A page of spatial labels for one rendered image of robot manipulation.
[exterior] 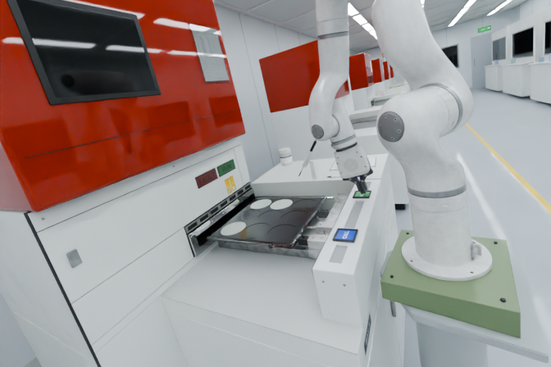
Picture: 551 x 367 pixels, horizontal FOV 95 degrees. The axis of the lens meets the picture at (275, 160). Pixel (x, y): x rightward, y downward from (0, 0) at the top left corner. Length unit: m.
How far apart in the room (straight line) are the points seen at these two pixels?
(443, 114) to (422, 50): 0.14
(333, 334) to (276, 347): 0.16
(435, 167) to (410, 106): 0.15
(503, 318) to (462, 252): 0.13
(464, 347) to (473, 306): 0.21
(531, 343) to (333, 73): 0.72
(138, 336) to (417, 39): 1.07
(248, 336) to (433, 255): 0.51
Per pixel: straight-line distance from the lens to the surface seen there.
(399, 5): 0.66
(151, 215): 0.92
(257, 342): 0.80
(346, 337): 0.68
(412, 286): 0.71
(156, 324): 1.03
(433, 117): 0.58
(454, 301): 0.70
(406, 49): 0.64
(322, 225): 0.89
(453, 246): 0.73
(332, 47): 0.80
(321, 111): 0.77
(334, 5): 0.81
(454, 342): 0.88
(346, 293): 0.64
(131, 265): 0.92
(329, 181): 1.12
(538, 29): 9.18
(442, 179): 0.65
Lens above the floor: 1.34
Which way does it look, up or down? 13 degrees down
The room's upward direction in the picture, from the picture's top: 13 degrees counter-clockwise
